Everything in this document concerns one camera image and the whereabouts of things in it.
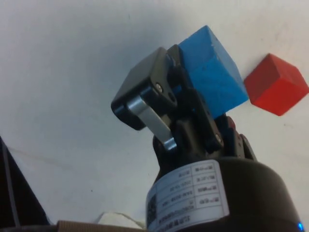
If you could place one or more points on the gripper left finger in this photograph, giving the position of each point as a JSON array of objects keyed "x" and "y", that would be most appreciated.
[{"x": 142, "y": 82}]

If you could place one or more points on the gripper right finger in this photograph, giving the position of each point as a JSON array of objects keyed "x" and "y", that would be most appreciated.
[{"x": 237, "y": 140}]

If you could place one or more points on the blue cube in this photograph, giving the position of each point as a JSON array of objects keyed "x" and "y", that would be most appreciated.
[{"x": 214, "y": 79}]

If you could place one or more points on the red cube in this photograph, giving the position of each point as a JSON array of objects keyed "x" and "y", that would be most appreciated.
[{"x": 275, "y": 84}]

